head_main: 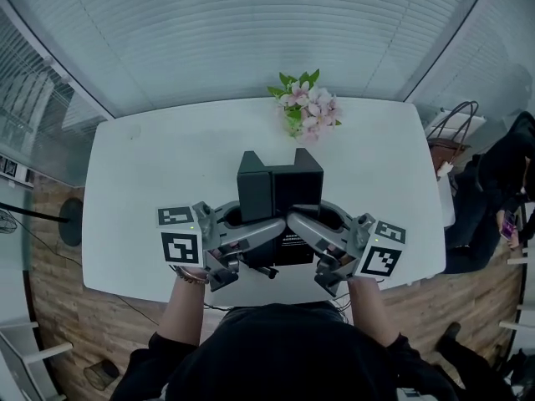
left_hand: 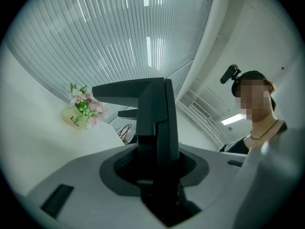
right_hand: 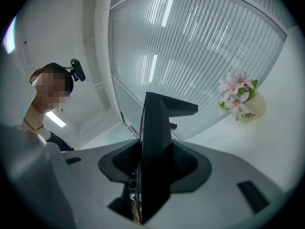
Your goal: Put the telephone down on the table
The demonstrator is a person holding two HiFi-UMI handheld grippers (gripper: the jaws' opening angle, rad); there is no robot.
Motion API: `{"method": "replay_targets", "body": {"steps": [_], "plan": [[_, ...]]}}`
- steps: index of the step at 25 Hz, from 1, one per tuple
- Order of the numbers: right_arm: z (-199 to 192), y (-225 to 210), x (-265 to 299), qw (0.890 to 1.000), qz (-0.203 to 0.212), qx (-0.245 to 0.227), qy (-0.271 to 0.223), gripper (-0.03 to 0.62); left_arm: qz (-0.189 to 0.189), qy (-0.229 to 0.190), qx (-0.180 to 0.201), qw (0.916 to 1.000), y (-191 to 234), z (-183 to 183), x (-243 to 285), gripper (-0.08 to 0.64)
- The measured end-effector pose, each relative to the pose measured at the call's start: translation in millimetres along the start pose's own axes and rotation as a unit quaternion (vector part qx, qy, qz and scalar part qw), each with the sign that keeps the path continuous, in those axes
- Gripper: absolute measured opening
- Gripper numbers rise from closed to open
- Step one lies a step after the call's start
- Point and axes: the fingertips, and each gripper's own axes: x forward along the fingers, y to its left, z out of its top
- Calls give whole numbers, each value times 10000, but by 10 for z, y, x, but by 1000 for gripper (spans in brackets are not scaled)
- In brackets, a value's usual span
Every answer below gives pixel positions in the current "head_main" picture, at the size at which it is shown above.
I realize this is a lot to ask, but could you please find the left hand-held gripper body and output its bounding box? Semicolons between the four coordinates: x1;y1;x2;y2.
157;200;244;293

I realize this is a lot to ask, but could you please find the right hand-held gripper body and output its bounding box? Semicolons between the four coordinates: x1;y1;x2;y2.
313;200;408;298

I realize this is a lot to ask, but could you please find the black telephone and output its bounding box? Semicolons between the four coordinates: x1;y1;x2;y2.
236;148;325;267

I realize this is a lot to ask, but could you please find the person's right forearm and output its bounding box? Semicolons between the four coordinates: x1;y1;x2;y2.
346;276;400;349

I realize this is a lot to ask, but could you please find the person's left forearm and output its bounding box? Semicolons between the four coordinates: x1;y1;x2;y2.
155;265;209;353

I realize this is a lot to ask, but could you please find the black round stand base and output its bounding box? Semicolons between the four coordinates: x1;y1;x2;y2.
58;197;85;248

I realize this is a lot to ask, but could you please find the pink flower bouquet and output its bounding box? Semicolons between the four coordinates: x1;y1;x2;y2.
267;69;344;144

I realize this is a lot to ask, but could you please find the brown handbag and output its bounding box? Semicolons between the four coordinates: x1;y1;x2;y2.
425;100;480;180

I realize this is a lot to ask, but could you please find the person's black clothed body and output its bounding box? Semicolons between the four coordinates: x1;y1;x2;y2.
109;302;517;401

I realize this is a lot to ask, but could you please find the dark object on floor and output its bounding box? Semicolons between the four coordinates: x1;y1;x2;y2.
83;358;121;392

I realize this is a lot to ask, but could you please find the black stand pole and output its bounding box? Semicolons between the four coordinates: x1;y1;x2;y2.
0;200;70;225

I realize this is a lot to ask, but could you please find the metal wrist bracelet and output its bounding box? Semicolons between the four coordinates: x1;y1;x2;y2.
174;265;209;286

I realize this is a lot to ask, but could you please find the black floor cable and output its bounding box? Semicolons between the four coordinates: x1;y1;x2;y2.
31;227;162;323

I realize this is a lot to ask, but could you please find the white shelf frame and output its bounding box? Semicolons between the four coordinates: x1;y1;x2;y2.
0;318;75;401

